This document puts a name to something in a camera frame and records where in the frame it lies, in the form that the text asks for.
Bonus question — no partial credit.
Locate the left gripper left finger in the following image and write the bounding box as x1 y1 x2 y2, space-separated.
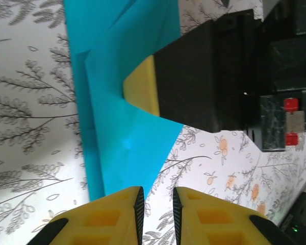
28 186 145 245

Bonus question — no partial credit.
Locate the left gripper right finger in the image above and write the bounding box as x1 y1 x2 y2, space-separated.
172 187 296 245

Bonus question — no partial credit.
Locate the turquoise cloth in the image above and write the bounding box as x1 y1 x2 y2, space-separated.
63 0 184 202

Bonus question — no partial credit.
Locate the floral table cover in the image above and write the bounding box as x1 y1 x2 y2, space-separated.
0 0 306 245

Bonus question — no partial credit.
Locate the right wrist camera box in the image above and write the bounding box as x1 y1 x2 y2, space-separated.
279 191 306 245

